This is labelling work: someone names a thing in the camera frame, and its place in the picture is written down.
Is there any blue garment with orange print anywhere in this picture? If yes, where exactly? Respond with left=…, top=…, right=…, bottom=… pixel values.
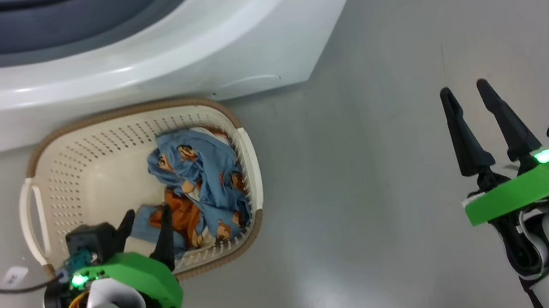
left=124, top=182, right=213, bottom=259

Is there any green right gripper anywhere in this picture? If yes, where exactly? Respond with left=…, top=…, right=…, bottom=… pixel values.
left=439, top=68, right=549, bottom=229

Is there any cream perforated laundry basket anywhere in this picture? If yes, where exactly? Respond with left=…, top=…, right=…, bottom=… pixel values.
left=6, top=87, right=276, bottom=303

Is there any white front-load washing machine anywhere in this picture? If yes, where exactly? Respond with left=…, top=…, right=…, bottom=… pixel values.
left=0, top=0, right=398, bottom=158

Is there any white cable tag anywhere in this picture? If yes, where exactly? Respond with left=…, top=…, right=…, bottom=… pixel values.
left=0, top=264, right=31, bottom=290

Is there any blue cartoon print garment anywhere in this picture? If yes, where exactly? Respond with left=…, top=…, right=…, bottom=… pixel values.
left=142, top=120, right=256, bottom=252

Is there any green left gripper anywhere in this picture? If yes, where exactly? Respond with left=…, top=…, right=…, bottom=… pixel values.
left=62, top=202, right=188, bottom=308

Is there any teal left camera connector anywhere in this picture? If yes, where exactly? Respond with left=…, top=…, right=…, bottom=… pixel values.
left=64, top=249, right=98, bottom=275

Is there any grey rubber door gasket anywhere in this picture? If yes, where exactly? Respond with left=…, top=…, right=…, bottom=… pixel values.
left=0, top=0, right=218, bottom=69

